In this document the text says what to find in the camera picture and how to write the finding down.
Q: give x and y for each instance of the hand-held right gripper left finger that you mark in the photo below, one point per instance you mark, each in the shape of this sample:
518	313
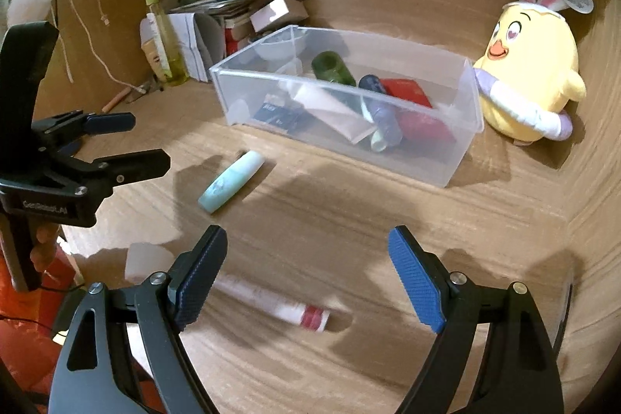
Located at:
199	288

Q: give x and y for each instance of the white bowl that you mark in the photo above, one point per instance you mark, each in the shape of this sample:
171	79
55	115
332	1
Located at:
276	50

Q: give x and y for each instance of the yellow chick plush toy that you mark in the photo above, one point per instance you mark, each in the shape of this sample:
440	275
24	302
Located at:
529	69

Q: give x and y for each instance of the yellow liquid bottle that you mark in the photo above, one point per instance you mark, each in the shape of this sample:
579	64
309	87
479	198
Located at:
170	55

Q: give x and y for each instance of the blue battery pack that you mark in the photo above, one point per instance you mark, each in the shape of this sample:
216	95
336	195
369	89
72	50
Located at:
276	115

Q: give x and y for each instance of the white tube red cap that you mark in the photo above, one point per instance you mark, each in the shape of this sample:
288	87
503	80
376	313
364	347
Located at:
271	302

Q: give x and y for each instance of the white booklets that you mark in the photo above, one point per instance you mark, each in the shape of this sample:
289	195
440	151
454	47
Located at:
194	45

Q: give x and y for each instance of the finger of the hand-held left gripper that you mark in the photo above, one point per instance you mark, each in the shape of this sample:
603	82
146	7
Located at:
111	123
140	164

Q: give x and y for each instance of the stack of papers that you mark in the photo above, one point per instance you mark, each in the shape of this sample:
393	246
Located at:
218	1

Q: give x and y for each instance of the clear bottle dark blue cap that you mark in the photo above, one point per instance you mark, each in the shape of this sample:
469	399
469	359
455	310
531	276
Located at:
383	118

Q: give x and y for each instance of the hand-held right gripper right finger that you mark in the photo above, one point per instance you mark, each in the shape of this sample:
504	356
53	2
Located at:
417	278

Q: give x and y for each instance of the red box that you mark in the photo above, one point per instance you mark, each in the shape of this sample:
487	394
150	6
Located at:
407	90

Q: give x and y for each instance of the white squeeze tube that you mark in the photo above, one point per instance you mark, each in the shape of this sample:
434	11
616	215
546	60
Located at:
330	108

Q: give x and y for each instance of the person's left hand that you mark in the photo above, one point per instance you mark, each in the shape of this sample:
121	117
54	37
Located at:
44	249

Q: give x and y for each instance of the red book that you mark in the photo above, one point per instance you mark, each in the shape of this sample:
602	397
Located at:
235	40

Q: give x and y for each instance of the green glass bottle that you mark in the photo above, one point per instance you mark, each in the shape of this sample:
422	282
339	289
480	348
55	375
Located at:
332	67

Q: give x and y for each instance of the mint green tube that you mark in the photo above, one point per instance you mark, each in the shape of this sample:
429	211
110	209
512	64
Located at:
228	183

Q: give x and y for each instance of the white carton box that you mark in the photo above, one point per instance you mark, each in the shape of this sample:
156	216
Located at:
271	14

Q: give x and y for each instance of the clear plastic bin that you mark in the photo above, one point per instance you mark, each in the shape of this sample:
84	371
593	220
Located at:
427	162

